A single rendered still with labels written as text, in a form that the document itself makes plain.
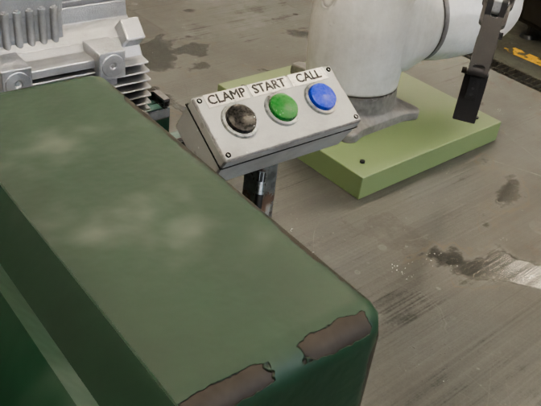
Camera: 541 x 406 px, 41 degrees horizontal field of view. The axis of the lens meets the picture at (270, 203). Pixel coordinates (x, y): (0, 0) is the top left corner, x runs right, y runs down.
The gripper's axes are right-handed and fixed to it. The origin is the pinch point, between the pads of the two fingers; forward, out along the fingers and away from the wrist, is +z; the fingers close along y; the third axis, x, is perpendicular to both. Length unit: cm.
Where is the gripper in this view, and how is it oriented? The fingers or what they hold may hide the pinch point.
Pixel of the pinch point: (471, 93)
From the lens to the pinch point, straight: 106.9
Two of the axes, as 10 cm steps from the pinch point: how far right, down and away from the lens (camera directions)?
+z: -1.1, 8.2, 5.6
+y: 3.3, -5.0, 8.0
